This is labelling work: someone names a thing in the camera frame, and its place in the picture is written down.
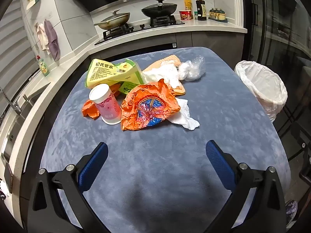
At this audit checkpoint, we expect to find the metal sink faucet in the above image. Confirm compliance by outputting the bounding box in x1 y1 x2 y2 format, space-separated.
0 86 33 117

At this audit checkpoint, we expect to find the dark soy sauce bottle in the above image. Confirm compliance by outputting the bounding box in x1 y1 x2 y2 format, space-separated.
196 0 207 21

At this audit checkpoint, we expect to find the white hanging towel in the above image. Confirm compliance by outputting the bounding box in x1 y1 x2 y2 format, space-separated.
36 23 50 51

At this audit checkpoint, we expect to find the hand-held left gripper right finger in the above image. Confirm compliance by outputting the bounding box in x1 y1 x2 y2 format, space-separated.
205 140 287 233

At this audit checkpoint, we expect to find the white tissue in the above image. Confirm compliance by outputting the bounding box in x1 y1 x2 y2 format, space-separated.
169 98 200 130
142 63 183 88

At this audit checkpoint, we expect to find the steel kitchen sink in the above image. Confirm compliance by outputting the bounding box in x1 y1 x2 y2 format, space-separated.
0 95 37 156

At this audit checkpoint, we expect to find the clear plastic bag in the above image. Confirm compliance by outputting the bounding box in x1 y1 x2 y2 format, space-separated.
178 55 206 82

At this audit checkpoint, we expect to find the pink paper cup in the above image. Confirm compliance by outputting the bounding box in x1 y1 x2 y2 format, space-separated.
89 83 122 125

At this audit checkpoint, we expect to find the spice jar set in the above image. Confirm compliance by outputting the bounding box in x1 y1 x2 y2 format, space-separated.
208 8 228 23

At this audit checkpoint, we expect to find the black-framed glass sliding door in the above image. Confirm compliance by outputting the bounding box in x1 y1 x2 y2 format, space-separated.
248 0 311 151

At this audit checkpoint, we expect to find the green printed packet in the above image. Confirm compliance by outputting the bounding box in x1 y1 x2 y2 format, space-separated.
109 81 139 100

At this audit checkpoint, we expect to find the yellow-green printed packet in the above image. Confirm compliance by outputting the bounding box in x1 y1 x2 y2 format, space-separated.
85 58 144 89

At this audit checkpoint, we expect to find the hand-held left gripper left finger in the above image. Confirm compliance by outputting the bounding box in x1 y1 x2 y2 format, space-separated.
28 142 109 233

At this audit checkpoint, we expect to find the orange knit cloth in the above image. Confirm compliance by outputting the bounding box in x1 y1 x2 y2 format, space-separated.
142 55 186 96

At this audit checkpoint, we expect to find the black wok with lid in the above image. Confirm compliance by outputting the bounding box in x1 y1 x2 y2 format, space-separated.
141 0 178 18

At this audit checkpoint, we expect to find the purple hanging towel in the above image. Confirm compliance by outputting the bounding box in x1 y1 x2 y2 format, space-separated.
44 20 61 62

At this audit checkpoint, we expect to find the green dish soap bottle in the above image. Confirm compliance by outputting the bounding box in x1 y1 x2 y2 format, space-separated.
36 55 50 77

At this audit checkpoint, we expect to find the orange printed plastic bag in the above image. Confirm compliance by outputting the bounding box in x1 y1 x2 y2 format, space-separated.
121 79 181 131

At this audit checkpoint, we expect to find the red-orange plastic bag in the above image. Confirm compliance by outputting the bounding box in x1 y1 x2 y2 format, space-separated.
82 99 100 120

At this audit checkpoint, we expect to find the white-lined trash bin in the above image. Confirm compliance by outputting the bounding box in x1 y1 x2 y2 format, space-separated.
234 60 288 123

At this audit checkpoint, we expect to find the beige frying pan with lid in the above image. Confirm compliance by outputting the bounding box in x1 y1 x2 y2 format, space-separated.
93 9 131 31

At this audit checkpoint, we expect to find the black gas stove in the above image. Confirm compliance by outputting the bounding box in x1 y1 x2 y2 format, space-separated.
94 15 185 45

